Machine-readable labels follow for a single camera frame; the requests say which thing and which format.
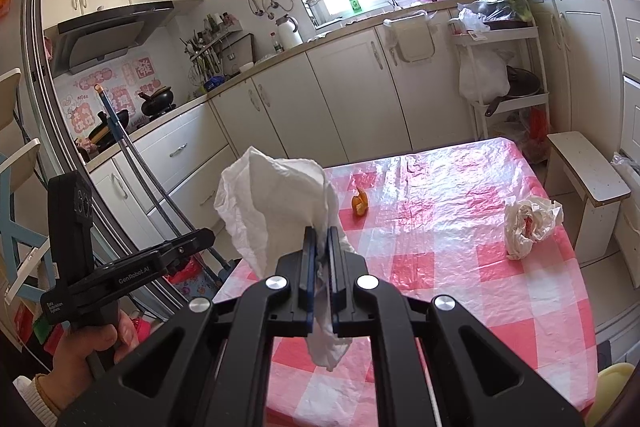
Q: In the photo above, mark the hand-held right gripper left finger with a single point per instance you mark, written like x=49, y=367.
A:
x=311, y=287

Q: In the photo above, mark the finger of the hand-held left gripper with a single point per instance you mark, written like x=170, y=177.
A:
x=192, y=244

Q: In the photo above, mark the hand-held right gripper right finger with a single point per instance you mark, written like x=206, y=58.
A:
x=336, y=287

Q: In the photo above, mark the small orange peel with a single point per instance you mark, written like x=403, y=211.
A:
x=360, y=203

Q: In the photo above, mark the clear plastic bag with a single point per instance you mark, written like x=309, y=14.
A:
x=270, y=197

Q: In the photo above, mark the person's left forearm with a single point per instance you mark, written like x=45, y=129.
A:
x=37, y=399

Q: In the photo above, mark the person's left hand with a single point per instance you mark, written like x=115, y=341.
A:
x=75, y=357

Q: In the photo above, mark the red plastic bag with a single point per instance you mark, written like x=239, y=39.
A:
x=182, y=272

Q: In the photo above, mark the white shelf unit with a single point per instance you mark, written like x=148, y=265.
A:
x=15, y=167

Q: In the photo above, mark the black wok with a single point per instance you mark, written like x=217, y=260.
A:
x=107, y=132

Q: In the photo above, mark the pink checked tablecloth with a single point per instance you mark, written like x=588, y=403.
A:
x=450, y=307

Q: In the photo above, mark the black clay pot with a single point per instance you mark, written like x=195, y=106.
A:
x=157, y=103

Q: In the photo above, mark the blue container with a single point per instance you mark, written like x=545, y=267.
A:
x=215, y=83

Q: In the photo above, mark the white bowl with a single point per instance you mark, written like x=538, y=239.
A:
x=245, y=67

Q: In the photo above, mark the utensil rack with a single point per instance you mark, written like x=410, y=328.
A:
x=215, y=52

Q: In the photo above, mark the white base cabinets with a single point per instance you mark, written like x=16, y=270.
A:
x=340, y=92

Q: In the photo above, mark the range hood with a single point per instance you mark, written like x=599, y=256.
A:
x=110, y=32

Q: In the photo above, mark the white thermos jug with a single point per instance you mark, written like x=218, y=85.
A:
x=289, y=34

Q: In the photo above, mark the big white plastic bag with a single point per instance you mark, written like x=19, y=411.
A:
x=482, y=74

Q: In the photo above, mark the small red bag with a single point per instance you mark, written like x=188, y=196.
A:
x=537, y=124

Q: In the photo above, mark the white hanging bin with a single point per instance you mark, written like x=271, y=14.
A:
x=412, y=39

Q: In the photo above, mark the black frying pan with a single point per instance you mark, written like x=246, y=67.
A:
x=522, y=87

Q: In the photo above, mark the white stool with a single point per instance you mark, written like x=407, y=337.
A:
x=590, y=167

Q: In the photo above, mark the green bottle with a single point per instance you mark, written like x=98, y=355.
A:
x=354, y=4

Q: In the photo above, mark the small white plastic bag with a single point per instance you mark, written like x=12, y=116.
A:
x=472, y=21

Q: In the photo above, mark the white trolley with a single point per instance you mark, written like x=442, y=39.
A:
x=537, y=57

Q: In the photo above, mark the dark vegetable bag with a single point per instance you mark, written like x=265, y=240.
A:
x=505, y=2

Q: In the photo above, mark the pink wall stickers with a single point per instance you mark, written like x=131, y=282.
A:
x=80, y=107

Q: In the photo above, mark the metal door frame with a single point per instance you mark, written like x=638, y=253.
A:
x=37, y=32

